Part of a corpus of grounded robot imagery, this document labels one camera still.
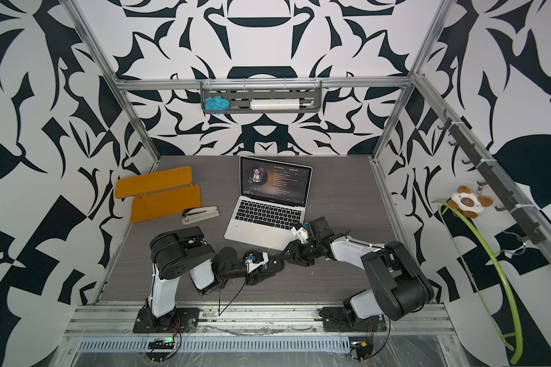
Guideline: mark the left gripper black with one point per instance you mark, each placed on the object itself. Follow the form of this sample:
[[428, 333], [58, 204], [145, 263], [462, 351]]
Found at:
[[266, 266]]

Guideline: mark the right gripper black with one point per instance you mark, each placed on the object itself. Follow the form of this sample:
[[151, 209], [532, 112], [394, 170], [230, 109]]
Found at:
[[291, 254]]

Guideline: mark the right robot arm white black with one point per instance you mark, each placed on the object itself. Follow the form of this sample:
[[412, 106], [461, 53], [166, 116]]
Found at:
[[398, 286]]

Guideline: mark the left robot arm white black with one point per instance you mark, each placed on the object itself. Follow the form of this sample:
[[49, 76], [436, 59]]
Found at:
[[186, 252]]

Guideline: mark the silver laptop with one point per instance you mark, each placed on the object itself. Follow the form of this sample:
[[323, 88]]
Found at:
[[273, 199]]

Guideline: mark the beige black stapler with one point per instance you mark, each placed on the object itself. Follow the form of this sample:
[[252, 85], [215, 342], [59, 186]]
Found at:
[[196, 215]]

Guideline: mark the right round black controller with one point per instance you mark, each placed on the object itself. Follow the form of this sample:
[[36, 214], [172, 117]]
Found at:
[[361, 351]]

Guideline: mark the orange lower board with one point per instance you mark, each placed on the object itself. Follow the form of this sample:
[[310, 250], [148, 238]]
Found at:
[[165, 204]]

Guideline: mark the orange board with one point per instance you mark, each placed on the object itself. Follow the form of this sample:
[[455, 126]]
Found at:
[[165, 204], [154, 183]]

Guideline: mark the orange upper board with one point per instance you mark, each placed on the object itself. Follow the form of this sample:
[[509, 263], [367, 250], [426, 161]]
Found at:
[[154, 183]]

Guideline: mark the left controller board green LED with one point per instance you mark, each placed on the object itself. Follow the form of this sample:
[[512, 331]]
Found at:
[[167, 343]]

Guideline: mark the white roll on shelf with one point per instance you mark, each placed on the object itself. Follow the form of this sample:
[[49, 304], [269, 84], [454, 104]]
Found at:
[[274, 104]]

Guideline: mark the brown white plush toy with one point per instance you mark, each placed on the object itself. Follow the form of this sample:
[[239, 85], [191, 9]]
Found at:
[[468, 203]]

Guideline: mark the teal scrubber ball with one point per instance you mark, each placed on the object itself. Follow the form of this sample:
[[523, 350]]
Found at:
[[217, 104]]

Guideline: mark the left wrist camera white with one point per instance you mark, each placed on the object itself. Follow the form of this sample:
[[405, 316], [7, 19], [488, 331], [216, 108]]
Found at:
[[253, 260]]

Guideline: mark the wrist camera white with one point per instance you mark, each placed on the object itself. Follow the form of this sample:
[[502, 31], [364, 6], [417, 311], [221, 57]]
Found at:
[[300, 232], [253, 260]]

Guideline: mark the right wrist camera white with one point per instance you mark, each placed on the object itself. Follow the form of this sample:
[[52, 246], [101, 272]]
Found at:
[[300, 232]]

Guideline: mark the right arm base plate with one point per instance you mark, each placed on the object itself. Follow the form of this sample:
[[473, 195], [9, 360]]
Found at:
[[340, 319]]

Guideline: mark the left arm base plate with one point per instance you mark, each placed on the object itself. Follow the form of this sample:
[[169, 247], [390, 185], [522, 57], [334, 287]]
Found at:
[[183, 319]]

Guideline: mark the grey wall shelf rack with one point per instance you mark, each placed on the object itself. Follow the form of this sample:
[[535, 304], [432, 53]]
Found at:
[[309, 94]]

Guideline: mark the black hook rail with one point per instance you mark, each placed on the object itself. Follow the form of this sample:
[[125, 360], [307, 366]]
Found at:
[[511, 199]]

